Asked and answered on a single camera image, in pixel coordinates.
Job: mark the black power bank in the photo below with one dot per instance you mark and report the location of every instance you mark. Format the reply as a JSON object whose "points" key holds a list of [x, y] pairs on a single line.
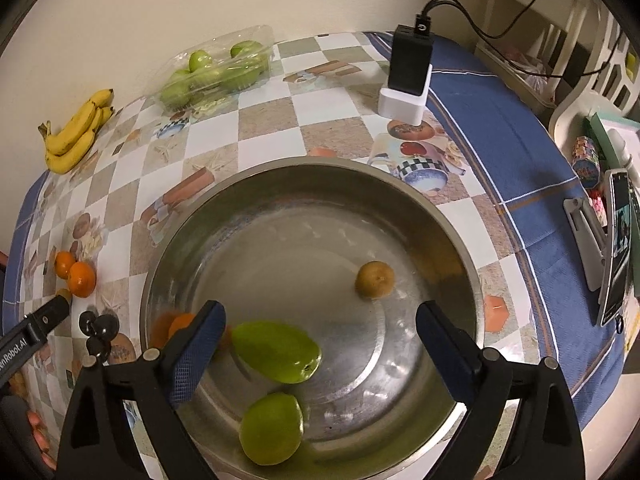
{"points": [[412, 49]]}

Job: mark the large steel bowl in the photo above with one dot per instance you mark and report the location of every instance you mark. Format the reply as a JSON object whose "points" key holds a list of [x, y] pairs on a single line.
{"points": [[284, 241]]}

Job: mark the green box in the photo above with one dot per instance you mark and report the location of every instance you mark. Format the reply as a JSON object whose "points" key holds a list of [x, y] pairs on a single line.
{"points": [[617, 137]]}

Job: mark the checkered blue tablecloth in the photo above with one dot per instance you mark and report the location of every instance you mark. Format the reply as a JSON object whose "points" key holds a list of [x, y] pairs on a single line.
{"points": [[480, 156]]}

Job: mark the yellow banana bunch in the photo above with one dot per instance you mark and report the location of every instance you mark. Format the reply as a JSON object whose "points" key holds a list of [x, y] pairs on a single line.
{"points": [[65, 149]]}

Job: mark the colourful patterned cup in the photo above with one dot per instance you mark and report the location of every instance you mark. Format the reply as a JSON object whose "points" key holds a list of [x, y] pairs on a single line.
{"points": [[585, 162]]}

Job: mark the dark plum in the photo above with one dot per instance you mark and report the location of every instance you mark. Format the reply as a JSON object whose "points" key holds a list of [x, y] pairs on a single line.
{"points": [[106, 327], [99, 348], [87, 323]]}

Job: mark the brown longan fruit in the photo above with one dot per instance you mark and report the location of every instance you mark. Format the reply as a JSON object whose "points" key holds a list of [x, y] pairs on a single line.
{"points": [[375, 280], [66, 294]]}

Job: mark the clear plastic fruit tray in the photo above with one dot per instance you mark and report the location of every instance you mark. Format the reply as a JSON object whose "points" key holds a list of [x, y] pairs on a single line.
{"points": [[208, 76]]}

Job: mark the green mango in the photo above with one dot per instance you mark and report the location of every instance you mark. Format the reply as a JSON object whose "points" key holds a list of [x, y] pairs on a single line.
{"points": [[272, 429], [281, 352]]}

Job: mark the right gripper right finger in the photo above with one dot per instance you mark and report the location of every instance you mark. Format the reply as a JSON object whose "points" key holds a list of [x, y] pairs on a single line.
{"points": [[544, 441]]}

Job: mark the white chair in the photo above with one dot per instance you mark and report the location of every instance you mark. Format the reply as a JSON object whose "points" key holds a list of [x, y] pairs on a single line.
{"points": [[565, 59]]}

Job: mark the white charger stand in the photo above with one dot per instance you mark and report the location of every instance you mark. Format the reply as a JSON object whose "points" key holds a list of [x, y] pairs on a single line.
{"points": [[403, 106]]}

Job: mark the smartphone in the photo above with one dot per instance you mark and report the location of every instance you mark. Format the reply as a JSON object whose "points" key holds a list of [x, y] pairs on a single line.
{"points": [[617, 245]]}

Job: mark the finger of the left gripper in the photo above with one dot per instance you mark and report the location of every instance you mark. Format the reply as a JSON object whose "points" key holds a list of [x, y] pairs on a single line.
{"points": [[30, 335]]}

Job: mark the white phone stand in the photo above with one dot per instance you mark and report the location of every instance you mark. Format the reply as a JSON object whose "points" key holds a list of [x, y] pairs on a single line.
{"points": [[590, 239]]}

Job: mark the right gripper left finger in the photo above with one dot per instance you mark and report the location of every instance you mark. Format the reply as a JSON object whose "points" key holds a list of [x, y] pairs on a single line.
{"points": [[96, 440]]}

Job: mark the orange tangerine large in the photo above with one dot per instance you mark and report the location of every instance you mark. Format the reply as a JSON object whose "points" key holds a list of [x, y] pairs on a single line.
{"points": [[81, 279]]}

